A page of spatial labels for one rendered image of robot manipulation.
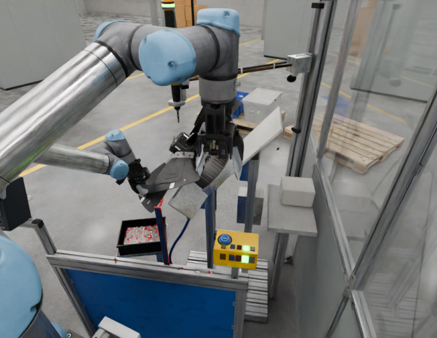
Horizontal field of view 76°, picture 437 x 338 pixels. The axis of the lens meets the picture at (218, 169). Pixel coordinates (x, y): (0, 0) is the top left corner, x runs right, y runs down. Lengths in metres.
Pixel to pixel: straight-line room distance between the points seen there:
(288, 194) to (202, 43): 1.16
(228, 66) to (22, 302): 0.44
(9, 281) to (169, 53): 0.32
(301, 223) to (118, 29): 1.21
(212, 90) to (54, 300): 2.14
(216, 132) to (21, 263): 0.38
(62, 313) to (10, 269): 2.04
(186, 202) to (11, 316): 1.05
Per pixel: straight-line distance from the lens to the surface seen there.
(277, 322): 2.14
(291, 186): 1.52
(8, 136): 0.47
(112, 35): 0.54
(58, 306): 2.42
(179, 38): 0.44
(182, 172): 1.17
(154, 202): 1.39
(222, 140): 0.56
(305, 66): 1.46
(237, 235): 1.09
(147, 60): 0.45
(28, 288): 0.36
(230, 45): 0.52
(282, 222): 1.47
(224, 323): 1.57
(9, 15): 7.19
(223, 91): 0.54
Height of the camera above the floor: 1.88
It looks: 34 degrees down
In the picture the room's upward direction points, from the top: straight up
